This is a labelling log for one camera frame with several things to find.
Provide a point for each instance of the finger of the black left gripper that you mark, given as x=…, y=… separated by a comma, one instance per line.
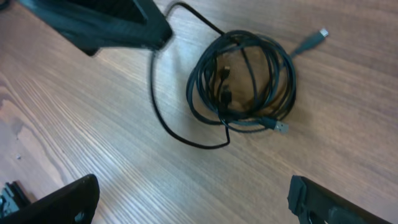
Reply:
x=91, y=25

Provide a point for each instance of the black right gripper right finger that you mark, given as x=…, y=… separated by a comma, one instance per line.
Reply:
x=314, y=204

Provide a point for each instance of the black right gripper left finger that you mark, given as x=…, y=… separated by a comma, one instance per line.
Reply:
x=73, y=203

